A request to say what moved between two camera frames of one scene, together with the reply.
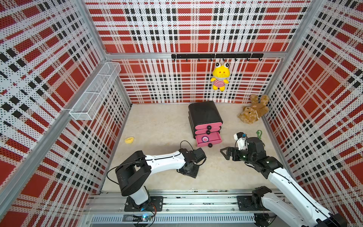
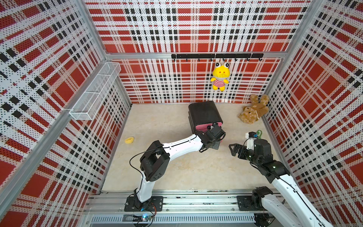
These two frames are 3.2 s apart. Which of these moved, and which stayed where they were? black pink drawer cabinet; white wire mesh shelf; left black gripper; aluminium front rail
Moved: left black gripper
Stayed: aluminium front rail; white wire mesh shelf; black pink drawer cabinet
